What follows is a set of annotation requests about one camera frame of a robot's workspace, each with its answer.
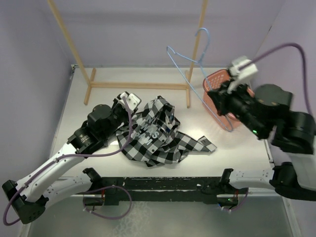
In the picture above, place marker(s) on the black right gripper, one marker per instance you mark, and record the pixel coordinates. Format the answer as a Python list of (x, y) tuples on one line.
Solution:
[(218, 96)]

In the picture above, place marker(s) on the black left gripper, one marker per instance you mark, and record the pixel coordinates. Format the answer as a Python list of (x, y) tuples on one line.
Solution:
[(117, 103)]

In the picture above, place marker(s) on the black white checkered shirt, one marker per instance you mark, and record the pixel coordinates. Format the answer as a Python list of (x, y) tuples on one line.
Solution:
[(156, 139)]

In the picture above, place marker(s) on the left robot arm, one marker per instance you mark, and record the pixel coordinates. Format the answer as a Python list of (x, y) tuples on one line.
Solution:
[(31, 196)]

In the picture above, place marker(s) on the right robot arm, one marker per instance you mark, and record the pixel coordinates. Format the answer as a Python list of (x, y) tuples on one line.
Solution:
[(268, 112)]

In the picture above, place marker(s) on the pink plastic basket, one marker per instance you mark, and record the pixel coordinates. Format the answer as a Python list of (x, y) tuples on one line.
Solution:
[(213, 81)]

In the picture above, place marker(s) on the wooden clothes rack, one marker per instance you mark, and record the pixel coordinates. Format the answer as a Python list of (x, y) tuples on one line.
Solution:
[(132, 85)]

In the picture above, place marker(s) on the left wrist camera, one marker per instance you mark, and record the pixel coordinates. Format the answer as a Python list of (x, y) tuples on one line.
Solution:
[(129, 101)]

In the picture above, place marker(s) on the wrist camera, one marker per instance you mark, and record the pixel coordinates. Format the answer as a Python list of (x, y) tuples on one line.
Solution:
[(242, 71), (129, 101)]

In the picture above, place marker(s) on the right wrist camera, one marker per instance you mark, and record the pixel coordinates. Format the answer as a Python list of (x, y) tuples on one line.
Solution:
[(242, 71)]

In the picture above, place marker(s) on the black base frame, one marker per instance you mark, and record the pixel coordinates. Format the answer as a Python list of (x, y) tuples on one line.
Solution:
[(208, 190)]

